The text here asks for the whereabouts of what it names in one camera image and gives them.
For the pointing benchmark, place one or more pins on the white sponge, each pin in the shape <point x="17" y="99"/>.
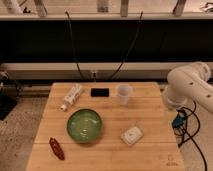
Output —
<point x="132" y="135"/>

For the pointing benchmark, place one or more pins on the black rectangular block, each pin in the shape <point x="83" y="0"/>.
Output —
<point x="99" y="92"/>

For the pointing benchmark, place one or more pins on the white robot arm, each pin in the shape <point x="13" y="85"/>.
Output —
<point x="189" y="82"/>

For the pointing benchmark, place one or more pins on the green bowl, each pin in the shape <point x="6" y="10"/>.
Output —
<point x="84" y="126"/>

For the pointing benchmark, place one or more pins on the blue connector box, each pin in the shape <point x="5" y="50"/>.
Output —
<point x="178" y="121"/>

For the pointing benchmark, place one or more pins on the red brown chili toy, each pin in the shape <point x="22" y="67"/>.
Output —
<point x="57" y="150"/>

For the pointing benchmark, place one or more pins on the clear plastic cup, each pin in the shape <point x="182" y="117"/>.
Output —
<point x="123" y="92"/>

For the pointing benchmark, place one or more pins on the dark equipment at left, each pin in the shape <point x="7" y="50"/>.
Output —
<point x="8" y="102"/>

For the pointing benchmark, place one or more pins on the white tube bottle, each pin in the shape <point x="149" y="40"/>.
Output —
<point x="71" y="97"/>

